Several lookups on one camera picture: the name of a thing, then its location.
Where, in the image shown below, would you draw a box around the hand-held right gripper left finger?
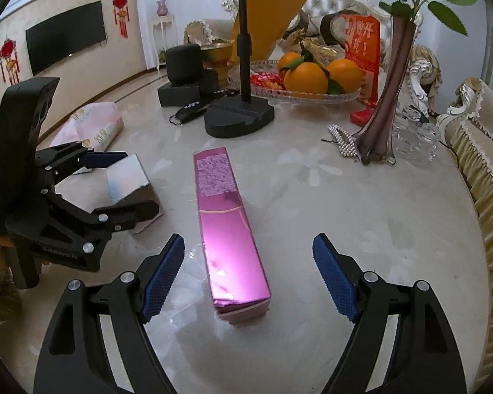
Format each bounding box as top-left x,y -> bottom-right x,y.
34,233 -> 186,394

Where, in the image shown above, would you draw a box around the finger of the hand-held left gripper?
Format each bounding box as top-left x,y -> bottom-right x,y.
44,190 -> 161,235
35,141 -> 129,184

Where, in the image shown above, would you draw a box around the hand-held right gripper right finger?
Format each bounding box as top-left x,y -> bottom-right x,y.
312,233 -> 469,394

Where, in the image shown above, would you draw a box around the silver lavender carton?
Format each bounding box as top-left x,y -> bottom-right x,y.
106,154 -> 165,235

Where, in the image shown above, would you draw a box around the long magenta box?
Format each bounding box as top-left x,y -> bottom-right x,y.
193,146 -> 272,325

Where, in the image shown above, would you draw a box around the white pink tissue pack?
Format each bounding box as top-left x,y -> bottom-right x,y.
49,102 -> 125,149

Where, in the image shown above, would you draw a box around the flat black box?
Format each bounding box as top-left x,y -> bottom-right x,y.
158,70 -> 215,108

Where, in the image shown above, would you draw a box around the black cylinder speaker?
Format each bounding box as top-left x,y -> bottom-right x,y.
164,44 -> 204,87

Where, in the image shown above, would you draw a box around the pearl hair clip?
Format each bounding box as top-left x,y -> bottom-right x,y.
322,123 -> 361,159

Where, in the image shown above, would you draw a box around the black phone stand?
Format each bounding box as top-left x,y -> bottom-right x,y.
204,0 -> 276,139

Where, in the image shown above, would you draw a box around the white side table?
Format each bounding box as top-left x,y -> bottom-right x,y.
152,14 -> 177,67

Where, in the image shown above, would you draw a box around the glass fruit plate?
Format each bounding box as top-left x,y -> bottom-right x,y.
227,59 -> 362,103

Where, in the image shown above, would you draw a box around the glass ashtray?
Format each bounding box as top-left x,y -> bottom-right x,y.
392,104 -> 440,161

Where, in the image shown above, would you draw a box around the red candy packets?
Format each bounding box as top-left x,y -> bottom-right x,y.
250,72 -> 287,90

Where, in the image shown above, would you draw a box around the ornate beige fringed sofa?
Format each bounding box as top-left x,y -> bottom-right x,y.
437,76 -> 493,362

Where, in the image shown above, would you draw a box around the purple glass vase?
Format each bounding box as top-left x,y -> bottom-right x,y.
351,15 -> 420,167

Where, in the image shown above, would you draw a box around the orange fruit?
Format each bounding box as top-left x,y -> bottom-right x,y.
278,51 -> 310,73
327,58 -> 363,93
283,61 -> 329,95

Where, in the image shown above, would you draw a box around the orange paper bag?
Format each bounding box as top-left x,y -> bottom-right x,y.
232,0 -> 309,65

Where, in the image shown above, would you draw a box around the red envelope stand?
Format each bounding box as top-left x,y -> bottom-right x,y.
339,14 -> 385,126

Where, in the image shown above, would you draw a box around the crinkled gold plastic bag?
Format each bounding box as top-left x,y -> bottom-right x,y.
277,29 -> 346,65

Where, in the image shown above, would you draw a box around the brown embroidered cushion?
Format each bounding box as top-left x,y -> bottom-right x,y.
319,10 -> 346,47

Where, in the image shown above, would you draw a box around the ornate silver tufted sofa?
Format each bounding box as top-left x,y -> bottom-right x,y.
184,0 -> 443,106

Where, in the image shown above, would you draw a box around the red knot wall ornament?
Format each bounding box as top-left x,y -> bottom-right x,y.
112,0 -> 131,39
0,39 -> 21,85

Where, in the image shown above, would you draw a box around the black wall television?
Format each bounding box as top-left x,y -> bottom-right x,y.
25,1 -> 108,76

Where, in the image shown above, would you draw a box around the gold pedestal bowl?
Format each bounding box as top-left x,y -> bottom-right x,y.
200,41 -> 236,88

